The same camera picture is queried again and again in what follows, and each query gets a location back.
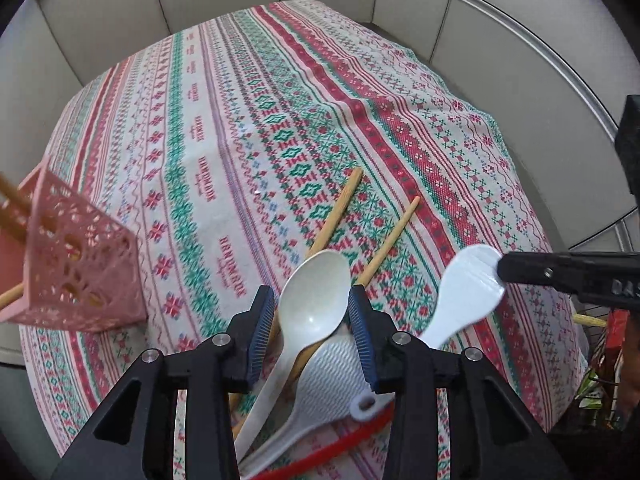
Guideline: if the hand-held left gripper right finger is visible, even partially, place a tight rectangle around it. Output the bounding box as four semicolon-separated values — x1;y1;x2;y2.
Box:
347;284;576;480

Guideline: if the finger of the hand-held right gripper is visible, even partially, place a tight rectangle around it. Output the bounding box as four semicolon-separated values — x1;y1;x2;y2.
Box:
615;94;640;211
496;250;640;311

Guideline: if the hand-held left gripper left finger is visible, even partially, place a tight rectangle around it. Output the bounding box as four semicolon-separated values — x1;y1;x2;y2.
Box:
50;285;278;480

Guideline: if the white textured rice paddle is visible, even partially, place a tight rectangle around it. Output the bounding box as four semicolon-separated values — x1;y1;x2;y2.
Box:
239;334;381;478

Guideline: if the cream soup spoon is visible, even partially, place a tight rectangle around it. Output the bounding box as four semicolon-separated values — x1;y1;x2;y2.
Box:
232;250;351;466

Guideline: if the white smooth rice paddle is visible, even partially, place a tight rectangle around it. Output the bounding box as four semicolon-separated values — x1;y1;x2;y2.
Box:
349;244;506;420

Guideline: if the pink perforated utensil holder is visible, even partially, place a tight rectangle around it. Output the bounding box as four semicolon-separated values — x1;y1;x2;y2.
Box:
0;165;149;332

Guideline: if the red plastic bag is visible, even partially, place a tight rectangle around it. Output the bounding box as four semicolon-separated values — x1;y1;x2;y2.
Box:
602;310;633;361

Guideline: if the striped patterned tablecloth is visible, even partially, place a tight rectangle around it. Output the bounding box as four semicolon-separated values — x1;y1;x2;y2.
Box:
20;0;591;480

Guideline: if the narrow white cabinet door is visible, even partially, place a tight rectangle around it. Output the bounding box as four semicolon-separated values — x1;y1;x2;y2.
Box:
372;0;458;63

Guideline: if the wire basket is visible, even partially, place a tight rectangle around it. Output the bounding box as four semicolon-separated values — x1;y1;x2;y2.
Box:
570;300;640;431

